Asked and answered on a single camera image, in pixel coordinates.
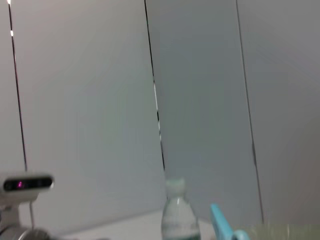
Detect green translucent fruit bowl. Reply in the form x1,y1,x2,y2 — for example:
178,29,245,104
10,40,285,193
247,221,320,240

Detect blue and teal scissors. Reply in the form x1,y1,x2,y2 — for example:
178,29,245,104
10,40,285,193
209,203,251,240

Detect clear bottle with green label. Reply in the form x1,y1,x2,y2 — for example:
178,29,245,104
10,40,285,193
161,177,201,240

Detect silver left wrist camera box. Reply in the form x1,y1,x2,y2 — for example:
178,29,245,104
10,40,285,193
0,171,55,201

